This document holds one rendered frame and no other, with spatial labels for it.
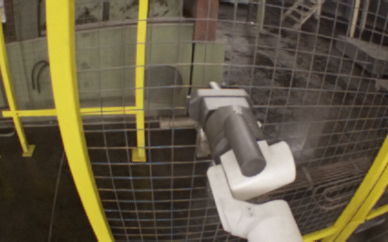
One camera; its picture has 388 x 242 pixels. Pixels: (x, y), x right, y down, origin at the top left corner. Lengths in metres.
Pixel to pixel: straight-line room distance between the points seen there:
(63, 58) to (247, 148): 0.37
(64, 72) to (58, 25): 0.10
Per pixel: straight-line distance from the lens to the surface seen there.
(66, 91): 0.58
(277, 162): 0.40
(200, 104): 0.52
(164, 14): 2.34
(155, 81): 2.44
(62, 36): 0.53
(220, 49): 2.46
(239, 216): 0.35
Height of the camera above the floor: 1.50
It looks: 34 degrees down
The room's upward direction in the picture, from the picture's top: 5 degrees clockwise
